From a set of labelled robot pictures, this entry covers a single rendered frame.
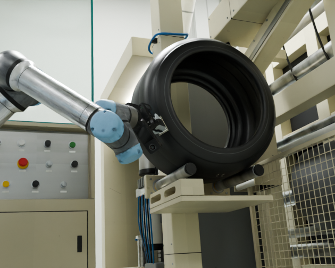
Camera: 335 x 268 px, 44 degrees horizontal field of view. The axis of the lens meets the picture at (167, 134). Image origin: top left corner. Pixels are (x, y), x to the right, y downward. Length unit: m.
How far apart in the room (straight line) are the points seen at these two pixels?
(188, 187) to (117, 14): 3.54
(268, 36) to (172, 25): 0.50
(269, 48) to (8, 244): 1.46
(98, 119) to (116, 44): 3.58
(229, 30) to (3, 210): 1.33
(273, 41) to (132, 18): 3.00
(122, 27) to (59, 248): 3.16
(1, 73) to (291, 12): 1.20
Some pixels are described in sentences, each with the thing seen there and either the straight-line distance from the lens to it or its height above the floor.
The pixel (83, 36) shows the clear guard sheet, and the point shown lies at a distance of 2.36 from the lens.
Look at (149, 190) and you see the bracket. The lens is 1.76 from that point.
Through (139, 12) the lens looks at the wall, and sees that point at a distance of 4.85.
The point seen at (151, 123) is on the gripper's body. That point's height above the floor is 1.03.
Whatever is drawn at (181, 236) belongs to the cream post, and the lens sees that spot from 1.81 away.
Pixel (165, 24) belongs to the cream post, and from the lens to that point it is 2.12.
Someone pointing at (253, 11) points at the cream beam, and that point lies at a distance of 1.97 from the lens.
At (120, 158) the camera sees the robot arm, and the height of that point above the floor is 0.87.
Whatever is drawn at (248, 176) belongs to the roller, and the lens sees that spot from 1.63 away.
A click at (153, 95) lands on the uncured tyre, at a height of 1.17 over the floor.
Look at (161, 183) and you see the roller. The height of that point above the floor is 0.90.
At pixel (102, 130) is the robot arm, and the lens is 1.02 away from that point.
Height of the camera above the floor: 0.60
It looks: 17 degrees up
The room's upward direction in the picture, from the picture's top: 4 degrees counter-clockwise
